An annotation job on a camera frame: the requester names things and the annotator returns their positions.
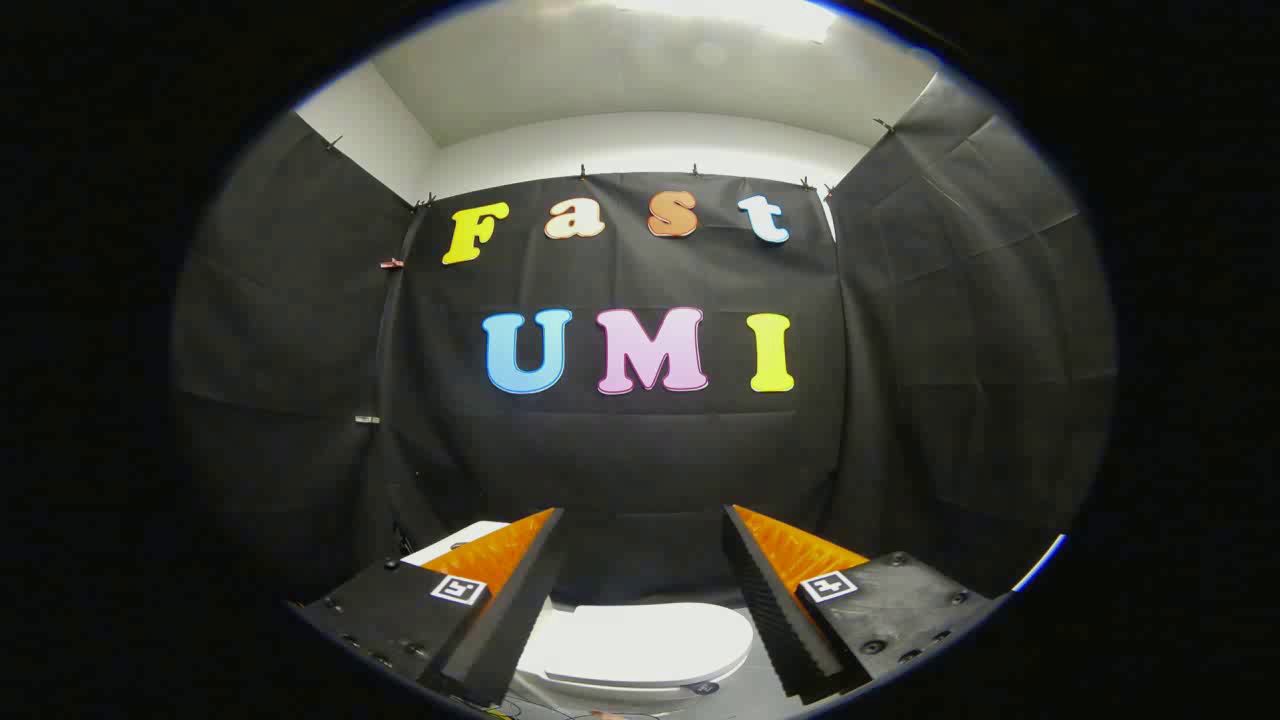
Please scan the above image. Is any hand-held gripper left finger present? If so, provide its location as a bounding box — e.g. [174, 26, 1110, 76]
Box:
[290, 507, 567, 708]

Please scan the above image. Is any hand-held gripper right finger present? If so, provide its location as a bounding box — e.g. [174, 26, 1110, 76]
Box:
[722, 504, 1011, 706]

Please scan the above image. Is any white toilet tank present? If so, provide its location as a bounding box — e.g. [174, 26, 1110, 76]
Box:
[400, 520, 511, 567]

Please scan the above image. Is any black backdrop cloth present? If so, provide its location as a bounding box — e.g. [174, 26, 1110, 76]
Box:
[170, 70, 1119, 613]

